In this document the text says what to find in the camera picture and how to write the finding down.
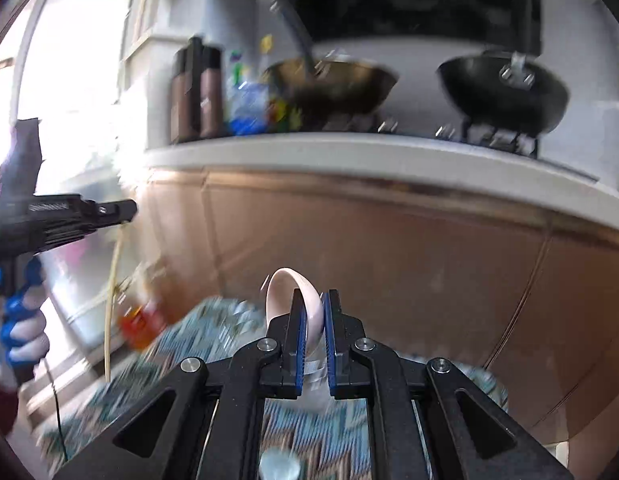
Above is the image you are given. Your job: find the gas stove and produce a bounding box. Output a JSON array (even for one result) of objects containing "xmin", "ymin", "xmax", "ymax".
[{"xmin": 309, "ymin": 114, "xmax": 541, "ymax": 159}]

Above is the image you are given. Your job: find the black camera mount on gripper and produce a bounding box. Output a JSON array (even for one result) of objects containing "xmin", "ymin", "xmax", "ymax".
[{"xmin": 0, "ymin": 118, "xmax": 42, "ymax": 207}]

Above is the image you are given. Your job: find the black wok with handle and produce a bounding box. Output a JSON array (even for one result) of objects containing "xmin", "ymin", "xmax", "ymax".
[{"xmin": 437, "ymin": 0, "xmax": 570, "ymax": 138}]

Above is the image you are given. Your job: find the blue white salt bag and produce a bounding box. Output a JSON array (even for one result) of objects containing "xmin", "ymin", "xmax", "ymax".
[{"xmin": 226, "ymin": 50, "xmax": 269, "ymax": 136}]

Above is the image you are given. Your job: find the bronze wok with handle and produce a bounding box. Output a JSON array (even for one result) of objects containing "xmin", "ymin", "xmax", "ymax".
[{"xmin": 264, "ymin": 0, "xmax": 399, "ymax": 130}]

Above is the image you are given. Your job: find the orange oil bottle on floor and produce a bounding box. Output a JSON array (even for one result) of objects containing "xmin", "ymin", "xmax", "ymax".
[{"xmin": 114, "ymin": 278, "xmax": 166, "ymax": 351}]

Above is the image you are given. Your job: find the left hand white glove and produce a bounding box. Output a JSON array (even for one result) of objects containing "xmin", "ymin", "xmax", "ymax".
[{"xmin": 0, "ymin": 285, "xmax": 50, "ymax": 393}]

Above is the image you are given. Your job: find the white ceramic spoon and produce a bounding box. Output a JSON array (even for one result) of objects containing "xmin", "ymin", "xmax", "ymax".
[{"xmin": 264, "ymin": 266, "xmax": 325, "ymax": 401}]

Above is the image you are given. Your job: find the white storage box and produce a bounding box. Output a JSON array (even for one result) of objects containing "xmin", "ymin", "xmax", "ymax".
[{"xmin": 119, "ymin": 27, "xmax": 188, "ymax": 152}]

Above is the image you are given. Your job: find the zigzag patterned cloth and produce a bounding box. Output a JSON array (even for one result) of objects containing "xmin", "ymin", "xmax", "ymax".
[{"xmin": 38, "ymin": 294, "xmax": 511, "ymax": 480}]

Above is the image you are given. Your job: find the glass sliding door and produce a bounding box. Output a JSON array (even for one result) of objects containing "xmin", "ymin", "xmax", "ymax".
[{"xmin": 0, "ymin": 0, "xmax": 139, "ymax": 412}]

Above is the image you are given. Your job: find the metal spoon on cloth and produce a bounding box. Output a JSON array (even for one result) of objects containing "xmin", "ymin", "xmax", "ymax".
[{"xmin": 258, "ymin": 448, "xmax": 300, "ymax": 480}]

